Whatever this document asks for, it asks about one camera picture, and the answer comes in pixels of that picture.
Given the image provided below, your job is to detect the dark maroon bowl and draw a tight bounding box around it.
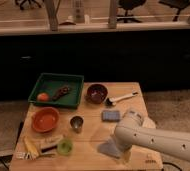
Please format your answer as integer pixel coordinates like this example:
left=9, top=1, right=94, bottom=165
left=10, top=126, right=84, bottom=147
left=86, top=84, right=108, bottom=104

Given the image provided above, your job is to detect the office chair middle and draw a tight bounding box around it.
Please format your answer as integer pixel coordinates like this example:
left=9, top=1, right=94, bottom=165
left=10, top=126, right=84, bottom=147
left=117, top=0, right=146, bottom=23

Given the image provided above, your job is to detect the red orange bowl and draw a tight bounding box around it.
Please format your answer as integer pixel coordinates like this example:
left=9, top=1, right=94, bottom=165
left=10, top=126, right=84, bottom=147
left=31, top=107, right=59, bottom=133

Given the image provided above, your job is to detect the black cable right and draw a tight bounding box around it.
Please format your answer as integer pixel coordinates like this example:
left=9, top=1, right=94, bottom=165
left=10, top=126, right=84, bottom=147
left=161, top=161, right=184, bottom=171

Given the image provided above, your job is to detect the metal fork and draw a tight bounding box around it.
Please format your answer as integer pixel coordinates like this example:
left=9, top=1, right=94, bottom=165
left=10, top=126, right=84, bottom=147
left=15, top=151, right=56, bottom=160

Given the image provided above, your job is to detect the green plastic cup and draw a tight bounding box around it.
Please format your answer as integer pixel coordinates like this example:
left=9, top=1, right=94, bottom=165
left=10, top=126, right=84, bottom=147
left=57, top=138, right=73, bottom=156

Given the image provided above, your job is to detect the office chair left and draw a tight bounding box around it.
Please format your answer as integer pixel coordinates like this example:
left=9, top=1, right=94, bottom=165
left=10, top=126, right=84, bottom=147
left=14, top=0, right=42, bottom=10

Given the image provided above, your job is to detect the wooden post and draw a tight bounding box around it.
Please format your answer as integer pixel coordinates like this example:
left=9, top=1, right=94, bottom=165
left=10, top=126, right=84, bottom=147
left=108, top=0, right=118, bottom=29
left=44, top=0, right=58, bottom=31

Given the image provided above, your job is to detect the green plastic tray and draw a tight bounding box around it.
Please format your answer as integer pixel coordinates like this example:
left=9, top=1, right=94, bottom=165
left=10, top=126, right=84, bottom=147
left=28, top=73, right=84, bottom=109

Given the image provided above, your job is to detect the office chair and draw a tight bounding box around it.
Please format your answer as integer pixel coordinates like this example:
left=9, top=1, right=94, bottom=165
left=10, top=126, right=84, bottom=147
left=159, top=0, right=190, bottom=22
left=117, top=0, right=146, bottom=23
left=14, top=0, right=42, bottom=10

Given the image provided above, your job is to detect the wooden post middle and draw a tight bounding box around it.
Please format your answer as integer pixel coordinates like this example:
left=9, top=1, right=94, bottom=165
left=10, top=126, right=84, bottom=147
left=108, top=0, right=118, bottom=29

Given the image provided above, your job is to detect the wooden post left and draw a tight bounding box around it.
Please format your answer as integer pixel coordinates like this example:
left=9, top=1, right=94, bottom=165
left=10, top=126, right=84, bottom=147
left=44, top=0, right=58, bottom=31

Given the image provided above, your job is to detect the small metal cup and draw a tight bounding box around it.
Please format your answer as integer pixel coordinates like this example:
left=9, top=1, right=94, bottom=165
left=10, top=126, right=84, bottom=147
left=70, top=116, right=84, bottom=133

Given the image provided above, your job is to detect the grey blue towel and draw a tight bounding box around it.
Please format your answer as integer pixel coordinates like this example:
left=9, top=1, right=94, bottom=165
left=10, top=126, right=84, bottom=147
left=97, top=138, right=123, bottom=158

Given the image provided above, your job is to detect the orange fruit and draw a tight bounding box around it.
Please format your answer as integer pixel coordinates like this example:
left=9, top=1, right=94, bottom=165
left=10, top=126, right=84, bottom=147
left=37, top=93, right=50, bottom=102

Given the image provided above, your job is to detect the blue sponge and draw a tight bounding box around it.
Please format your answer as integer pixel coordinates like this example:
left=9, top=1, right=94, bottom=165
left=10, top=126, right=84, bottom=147
left=102, top=110, right=120, bottom=122

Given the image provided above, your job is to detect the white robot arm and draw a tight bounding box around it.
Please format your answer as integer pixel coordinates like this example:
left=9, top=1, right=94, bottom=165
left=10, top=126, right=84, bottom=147
left=114, top=110, right=190, bottom=162

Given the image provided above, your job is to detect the wooden handled utensil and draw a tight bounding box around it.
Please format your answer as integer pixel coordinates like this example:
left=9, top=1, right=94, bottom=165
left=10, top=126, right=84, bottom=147
left=40, top=135, right=64, bottom=150

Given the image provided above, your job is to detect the yellow corn toy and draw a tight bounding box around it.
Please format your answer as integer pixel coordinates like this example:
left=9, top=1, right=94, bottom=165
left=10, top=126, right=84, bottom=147
left=23, top=137, right=39, bottom=159

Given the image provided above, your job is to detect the office chair right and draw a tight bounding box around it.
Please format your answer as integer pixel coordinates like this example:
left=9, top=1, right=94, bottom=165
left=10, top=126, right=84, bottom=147
left=159, top=0, right=190, bottom=22

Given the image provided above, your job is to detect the white handled brush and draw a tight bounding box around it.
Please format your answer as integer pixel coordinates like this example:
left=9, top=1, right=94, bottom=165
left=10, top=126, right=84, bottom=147
left=105, top=92, right=137, bottom=106

